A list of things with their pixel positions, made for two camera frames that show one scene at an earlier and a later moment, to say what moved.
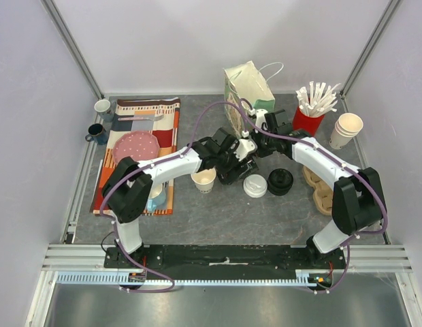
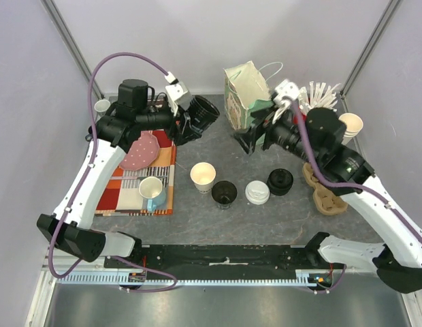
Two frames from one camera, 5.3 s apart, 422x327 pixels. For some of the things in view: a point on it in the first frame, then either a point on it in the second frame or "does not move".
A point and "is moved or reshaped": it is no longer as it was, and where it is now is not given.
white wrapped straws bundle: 317,99 does not move
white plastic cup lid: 255,186 is moved or reshaped
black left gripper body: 226,165 -> 176,132
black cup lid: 280,182 does not move
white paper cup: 204,180 does not move
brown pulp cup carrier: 322,193 does not move
